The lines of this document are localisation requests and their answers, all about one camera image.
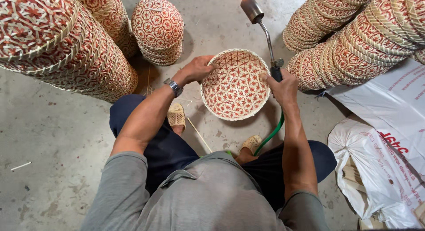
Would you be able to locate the person's right hand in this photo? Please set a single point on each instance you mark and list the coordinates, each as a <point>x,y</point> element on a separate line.
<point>285,90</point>

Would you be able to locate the person's left hand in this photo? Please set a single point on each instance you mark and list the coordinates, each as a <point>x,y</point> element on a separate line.
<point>192,70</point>

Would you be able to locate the person's left fingers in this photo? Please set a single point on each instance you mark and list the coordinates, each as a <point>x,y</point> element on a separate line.
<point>207,60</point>

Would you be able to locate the red white woven bamboo basket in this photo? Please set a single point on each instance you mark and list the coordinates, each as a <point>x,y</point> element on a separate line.
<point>235,88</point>

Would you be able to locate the metal gas torch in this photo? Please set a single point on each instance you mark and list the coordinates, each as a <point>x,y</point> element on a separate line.
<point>254,10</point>

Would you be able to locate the silver wristwatch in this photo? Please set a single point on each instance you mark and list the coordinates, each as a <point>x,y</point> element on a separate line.
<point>174,87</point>

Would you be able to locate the short stack of woven baskets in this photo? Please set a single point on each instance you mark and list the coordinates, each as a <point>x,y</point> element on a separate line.
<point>157,28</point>

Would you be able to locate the beige woven sandal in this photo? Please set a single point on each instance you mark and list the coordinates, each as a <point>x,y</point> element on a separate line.
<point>176,116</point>
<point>251,143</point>

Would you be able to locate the thin bamboo stick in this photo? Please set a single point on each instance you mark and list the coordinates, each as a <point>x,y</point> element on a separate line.
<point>199,134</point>

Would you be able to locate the navy shorts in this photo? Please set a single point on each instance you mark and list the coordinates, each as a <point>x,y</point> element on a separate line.
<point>159,141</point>

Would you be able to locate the tall stack of woven baskets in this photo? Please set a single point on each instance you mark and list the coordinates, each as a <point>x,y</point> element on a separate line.
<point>114,22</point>

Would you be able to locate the leaning stack of woven baskets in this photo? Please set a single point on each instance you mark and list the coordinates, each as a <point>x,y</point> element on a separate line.
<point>318,18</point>

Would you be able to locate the grey shirt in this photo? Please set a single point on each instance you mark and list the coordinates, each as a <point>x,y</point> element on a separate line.
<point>199,197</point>

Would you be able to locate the large stack of woven baskets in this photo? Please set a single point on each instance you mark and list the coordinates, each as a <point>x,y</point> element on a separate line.
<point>63,45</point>

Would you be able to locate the long row of woven baskets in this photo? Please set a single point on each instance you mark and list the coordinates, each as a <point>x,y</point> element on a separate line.
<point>362,48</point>

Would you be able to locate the flat white printed sack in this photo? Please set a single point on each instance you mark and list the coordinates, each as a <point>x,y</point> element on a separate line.
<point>391,105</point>

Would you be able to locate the filled white printed sack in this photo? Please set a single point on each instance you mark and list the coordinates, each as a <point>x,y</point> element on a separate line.
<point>375,171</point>

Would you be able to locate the small white stick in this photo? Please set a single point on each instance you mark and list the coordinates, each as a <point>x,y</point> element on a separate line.
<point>20,166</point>

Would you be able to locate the wooden block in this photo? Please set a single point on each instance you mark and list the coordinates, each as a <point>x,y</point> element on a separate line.
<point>372,223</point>

